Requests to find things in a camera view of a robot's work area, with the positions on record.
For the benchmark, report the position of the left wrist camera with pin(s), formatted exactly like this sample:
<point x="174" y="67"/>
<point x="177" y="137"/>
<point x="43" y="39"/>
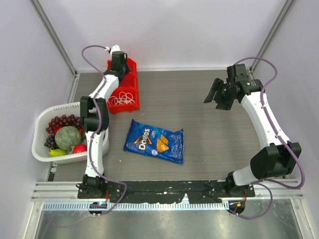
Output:
<point x="112" y="49"/>

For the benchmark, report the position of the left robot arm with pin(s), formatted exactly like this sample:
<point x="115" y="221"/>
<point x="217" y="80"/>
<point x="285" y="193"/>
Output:
<point x="94" y="117"/>

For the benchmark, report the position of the red apple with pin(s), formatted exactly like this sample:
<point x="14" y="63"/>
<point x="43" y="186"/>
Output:
<point x="80" y="148"/>

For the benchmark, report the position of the dark grape bunch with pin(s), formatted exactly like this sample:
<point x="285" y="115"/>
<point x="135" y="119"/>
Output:
<point x="50" y="142"/>

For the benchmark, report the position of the yellow-green pear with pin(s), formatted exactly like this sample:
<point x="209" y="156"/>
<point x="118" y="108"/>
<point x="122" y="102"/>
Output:
<point x="57" y="152"/>

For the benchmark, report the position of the green melon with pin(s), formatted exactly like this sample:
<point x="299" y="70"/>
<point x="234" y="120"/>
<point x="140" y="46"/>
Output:
<point x="68" y="137"/>

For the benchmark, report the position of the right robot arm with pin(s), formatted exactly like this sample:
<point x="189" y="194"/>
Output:
<point x="278" y="154"/>

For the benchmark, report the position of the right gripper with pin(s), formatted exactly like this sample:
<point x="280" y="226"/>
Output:
<point x="222" y="104"/>

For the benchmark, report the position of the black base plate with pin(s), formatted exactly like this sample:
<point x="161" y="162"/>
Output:
<point x="164" y="192"/>

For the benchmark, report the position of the red plastic bin rack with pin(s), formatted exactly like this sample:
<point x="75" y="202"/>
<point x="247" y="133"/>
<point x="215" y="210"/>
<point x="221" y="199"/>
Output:
<point x="126" y="98"/>

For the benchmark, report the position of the slotted cable duct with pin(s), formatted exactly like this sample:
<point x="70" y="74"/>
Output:
<point x="94" y="206"/>

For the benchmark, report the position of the blue Doritos chip bag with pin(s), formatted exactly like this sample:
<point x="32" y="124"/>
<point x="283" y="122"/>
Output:
<point x="156" y="142"/>

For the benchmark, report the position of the white fruit basket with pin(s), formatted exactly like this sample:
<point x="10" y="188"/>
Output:
<point x="39" y="151"/>

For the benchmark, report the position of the purple grape bunch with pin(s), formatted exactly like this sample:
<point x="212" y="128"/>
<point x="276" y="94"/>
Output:
<point x="56" y="123"/>

